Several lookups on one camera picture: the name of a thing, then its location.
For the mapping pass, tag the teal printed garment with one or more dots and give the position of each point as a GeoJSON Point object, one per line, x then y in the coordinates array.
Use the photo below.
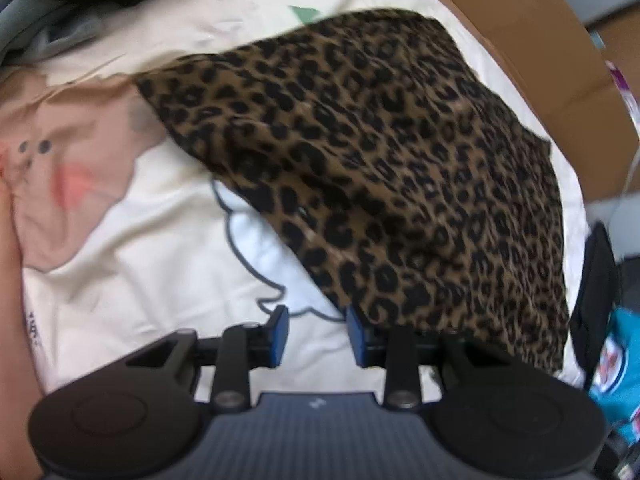
{"type": "Point", "coordinates": [615, 384]}

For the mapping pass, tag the brown cardboard sheet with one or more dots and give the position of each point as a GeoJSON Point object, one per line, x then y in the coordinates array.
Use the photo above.
{"type": "Point", "coordinates": [551, 59]}

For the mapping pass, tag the black folded garment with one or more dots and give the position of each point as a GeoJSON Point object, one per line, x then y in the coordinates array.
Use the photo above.
{"type": "Point", "coordinates": [598, 291]}

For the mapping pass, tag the leopard print garment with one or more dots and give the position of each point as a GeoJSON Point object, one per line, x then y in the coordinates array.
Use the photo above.
{"type": "Point", "coordinates": [403, 185]}

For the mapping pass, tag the white cartoon bear bedsheet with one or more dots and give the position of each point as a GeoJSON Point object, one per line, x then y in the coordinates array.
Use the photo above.
{"type": "Point", "coordinates": [125, 238]}

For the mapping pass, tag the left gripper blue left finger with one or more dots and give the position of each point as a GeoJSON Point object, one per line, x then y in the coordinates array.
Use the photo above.
{"type": "Point", "coordinates": [266, 342]}

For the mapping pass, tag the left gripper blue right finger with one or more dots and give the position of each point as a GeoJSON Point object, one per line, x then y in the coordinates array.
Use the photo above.
{"type": "Point", "coordinates": [368, 341]}

